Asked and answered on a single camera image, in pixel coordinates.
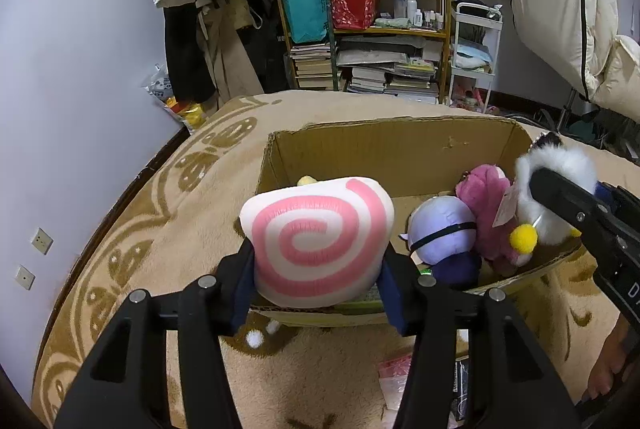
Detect person's bare foot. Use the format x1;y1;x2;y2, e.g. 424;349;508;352
587;314;640;402

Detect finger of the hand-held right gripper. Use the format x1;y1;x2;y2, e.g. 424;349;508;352
529;166;617;236

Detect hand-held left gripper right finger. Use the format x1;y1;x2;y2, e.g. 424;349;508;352
377;251;582;429

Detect lavender round-head plush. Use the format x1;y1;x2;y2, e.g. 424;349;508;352
405;198;483;287

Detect black trousers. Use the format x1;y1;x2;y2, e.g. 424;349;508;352
164;2;218;105

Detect white wall socket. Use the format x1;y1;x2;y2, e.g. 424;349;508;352
31;227;53;255
14;265;36;291

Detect pink swirl roll plush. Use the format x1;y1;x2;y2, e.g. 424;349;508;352
240;176;396;310

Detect plastic bag with yellow items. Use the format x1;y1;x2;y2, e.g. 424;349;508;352
145;64;208;135

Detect beige trousers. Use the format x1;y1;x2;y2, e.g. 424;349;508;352
197;0;266;102

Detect stack of books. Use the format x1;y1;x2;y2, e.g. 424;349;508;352
289;36;443;105

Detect pink snack packet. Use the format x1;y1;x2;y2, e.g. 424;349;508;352
377;354;417;410

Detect white trolley cart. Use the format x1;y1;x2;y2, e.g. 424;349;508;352
447;2;503;112

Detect wooden shelf rack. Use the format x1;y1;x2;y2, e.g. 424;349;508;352
260;0;453;106

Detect cardboard box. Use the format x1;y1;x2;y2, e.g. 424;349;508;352
247;116;583;327

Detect white fluffy plush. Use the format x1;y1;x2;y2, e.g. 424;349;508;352
510;132;598;255

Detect teal shopping bag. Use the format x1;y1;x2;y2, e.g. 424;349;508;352
277;0;331;45

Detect red patterned bag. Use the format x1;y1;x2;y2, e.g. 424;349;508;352
327;0;386;31

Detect row of toiletry bottles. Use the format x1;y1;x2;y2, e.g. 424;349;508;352
392;0;446;30

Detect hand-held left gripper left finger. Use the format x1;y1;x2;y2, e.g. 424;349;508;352
52;239;261;429

